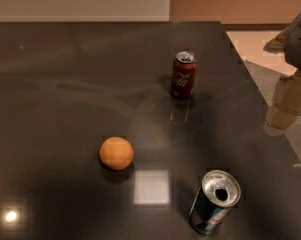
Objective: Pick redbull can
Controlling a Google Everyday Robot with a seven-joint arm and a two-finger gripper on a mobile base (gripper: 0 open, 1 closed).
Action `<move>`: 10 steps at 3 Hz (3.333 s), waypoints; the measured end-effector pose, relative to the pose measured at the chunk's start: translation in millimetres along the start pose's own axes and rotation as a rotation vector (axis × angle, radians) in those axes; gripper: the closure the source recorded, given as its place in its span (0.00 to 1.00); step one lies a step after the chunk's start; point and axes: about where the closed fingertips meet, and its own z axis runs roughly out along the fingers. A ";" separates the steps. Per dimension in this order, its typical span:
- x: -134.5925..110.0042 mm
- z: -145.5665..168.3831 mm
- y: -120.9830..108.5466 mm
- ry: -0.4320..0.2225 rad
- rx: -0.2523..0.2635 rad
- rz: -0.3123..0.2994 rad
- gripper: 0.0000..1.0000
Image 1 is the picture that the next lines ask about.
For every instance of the red coca-cola can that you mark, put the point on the red coca-cola can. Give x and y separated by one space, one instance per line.
183 75

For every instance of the blue silver redbull can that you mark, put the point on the blue silver redbull can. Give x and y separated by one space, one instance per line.
218 193

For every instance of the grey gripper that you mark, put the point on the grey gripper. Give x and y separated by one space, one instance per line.
300 47

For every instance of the orange ball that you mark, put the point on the orange ball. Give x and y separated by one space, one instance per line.
116 153

